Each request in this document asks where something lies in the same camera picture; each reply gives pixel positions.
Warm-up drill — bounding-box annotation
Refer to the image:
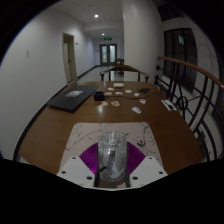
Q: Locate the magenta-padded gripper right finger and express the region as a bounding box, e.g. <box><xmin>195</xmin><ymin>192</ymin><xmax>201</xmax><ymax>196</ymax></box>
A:
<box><xmin>125</xmin><ymin>142</ymin><xmax>169</xmax><ymax>188</ymax></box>

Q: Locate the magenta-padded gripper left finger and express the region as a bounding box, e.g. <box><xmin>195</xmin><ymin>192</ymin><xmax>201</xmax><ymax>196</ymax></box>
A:
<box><xmin>56</xmin><ymin>142</ymin><xmax>101</xmax><ymax>188</ymax></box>

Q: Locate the transparent computer mouse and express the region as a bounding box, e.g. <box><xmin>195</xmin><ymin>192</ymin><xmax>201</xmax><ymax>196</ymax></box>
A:
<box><xmin>97</xmin><ymin>130</ymin><xmax>128</xmax><ymax>183</ymax></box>

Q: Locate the white marble-print mouse pad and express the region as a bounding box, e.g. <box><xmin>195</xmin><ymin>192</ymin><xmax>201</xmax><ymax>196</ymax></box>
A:
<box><xmin>59</xmin><ymin>121</ymin><xmax>164</xmax><ymax>170</ymax></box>

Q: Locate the white rectangular tag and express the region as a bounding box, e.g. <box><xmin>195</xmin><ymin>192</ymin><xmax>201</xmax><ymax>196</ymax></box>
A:
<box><xmin>131</xmin><ymin>106</ymin><xmax>143</xmax><ymax>115</ymax></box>

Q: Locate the white card with dark print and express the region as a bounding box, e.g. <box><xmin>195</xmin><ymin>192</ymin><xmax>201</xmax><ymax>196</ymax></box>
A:
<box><xmin>161</xmin><ymin>99</ymin><xmax>178</xmax><ymax>112</ymax></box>

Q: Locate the closed black laptop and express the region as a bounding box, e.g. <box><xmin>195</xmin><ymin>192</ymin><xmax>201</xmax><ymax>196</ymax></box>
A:
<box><xmin>45</xmin><ymin>84</ymin><xmax>101</xmax><ymax>113</ymax></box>

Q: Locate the dark metal railing wooden handrail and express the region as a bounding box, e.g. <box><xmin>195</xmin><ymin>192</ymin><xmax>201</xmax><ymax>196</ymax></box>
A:
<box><xmin>154</xmin><ymin>54</ymin><xmax>224</xmax><ymax>163</ymax></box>

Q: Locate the small black box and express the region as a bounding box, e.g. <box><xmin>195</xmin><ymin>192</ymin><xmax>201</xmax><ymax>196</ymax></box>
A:
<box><xmin>93</xmin><ymin>91</ymin><xmax>105</xmax><ymax>102</ymax></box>

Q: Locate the wooden armchair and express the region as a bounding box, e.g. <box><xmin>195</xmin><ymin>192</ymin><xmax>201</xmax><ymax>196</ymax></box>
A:
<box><xmin>99</xmin><ymin>64</ymin><xmax>151</xmax><ymax>83</ymax></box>

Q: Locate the beige side door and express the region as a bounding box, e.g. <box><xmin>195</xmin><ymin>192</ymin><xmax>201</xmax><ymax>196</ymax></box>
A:
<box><xmin>62</xmin><ymin>32</ymin><xmax>78</xmax><ymax>84</ymax></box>

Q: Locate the dark window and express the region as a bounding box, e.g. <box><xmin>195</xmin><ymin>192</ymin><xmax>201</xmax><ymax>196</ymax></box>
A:
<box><xmin>163</xmin><ymin>28</ymin><xmax>198</xmax><ymax>94</ymax></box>

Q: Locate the glass double door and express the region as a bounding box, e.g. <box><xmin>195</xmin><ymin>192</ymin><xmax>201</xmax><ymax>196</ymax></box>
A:
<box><xmin>99</xmin><ymin>43</ymin><xmax>118</xmax><ymax>66</ymax></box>

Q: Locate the thin black cable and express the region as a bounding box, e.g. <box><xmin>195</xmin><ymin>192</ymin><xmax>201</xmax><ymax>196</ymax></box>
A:
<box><xmin>111</xmin><ymin>87</ymin><xmax>152</xmax><ymax>100</ymax></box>

